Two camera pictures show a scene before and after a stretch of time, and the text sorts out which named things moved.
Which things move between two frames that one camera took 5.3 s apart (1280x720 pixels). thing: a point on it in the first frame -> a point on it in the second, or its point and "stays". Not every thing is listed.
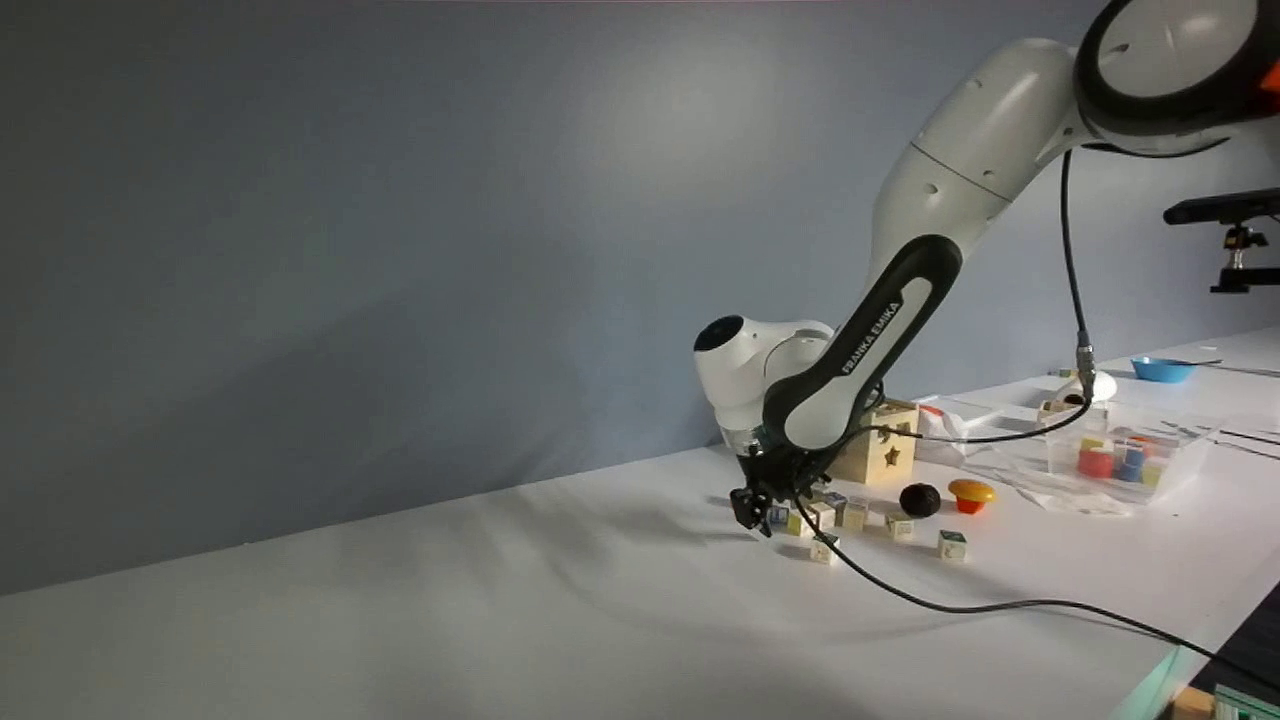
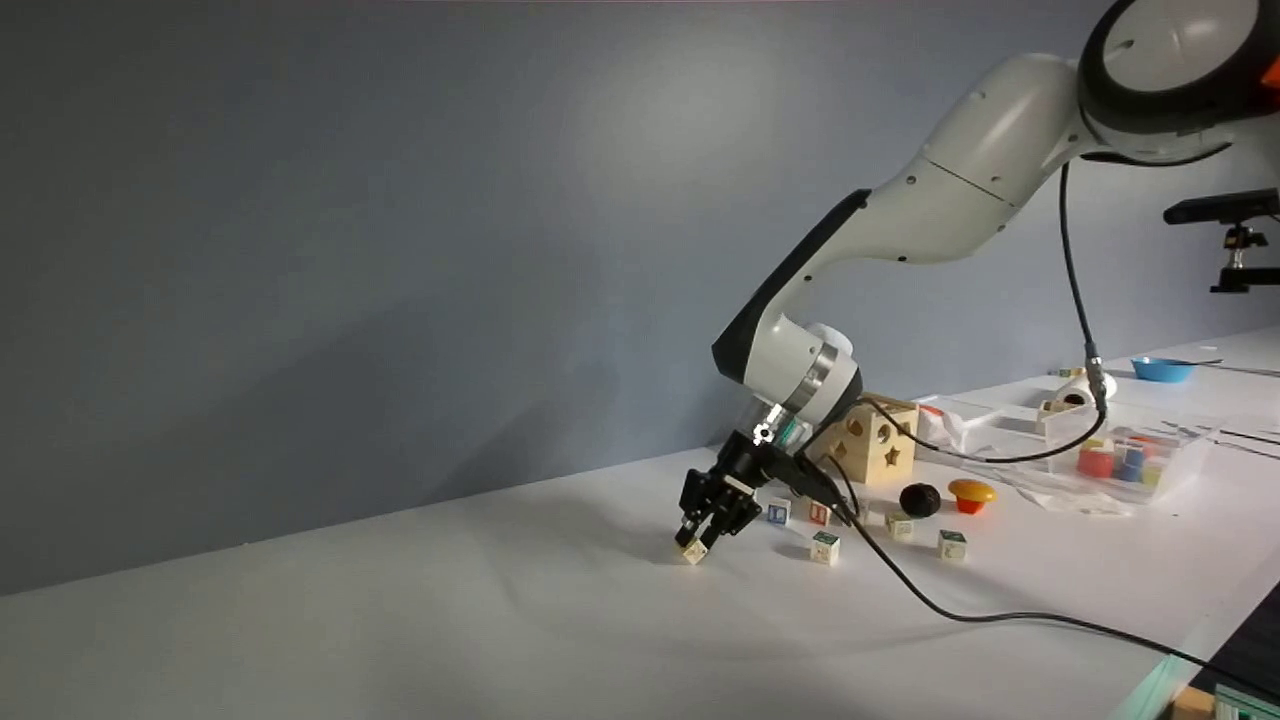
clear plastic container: (1118, 460) stays
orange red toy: (972, 492) stays
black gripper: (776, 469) -> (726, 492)
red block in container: (1092, 460) stays
